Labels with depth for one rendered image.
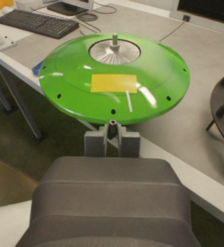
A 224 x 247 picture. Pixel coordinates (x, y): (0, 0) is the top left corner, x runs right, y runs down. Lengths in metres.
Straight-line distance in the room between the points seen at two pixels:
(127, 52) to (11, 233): 0.33
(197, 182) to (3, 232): 0.34
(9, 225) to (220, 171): 0.40
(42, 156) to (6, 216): 1.29
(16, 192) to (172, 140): 0.58
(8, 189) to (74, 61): 0.57
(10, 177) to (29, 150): 0.84
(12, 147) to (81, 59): 1.42
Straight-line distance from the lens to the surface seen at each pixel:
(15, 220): 0.26
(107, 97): 0.28
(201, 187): 0.41
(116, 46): 0.36
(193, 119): 0.51
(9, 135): 1.80
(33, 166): 1.52
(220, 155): 0.47
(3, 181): 0.80
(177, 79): 0.35
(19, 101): 1.33
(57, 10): 1.20
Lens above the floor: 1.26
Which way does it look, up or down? 51 degrees down
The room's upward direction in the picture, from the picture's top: 1 degrees clockwise
